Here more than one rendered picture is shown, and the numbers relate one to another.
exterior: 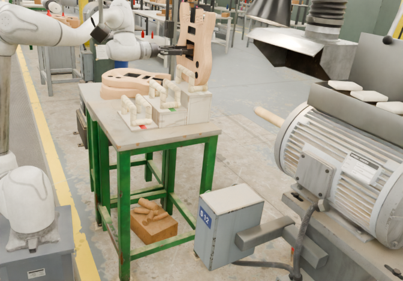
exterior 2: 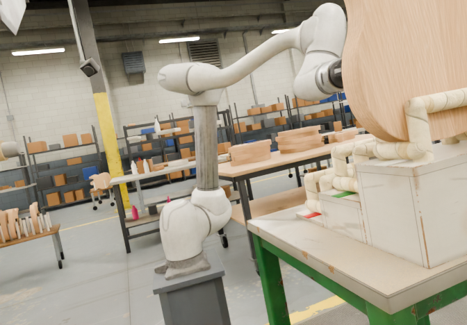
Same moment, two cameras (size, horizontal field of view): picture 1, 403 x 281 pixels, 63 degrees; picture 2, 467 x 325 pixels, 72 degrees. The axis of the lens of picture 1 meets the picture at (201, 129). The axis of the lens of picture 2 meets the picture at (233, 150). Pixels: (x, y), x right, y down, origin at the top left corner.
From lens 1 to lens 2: 1.73 m
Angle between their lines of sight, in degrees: 101
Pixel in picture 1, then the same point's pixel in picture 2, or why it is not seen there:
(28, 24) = (162, 76)
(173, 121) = (340, 221)
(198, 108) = (383, 206)
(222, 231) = not seen: outside the picture
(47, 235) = (170, 269)
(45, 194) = (167, 227)
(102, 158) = not seen: hidden behind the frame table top
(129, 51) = (302, 82)
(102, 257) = not seen: outside the picture
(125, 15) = (304, 28)
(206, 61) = (345, 67)
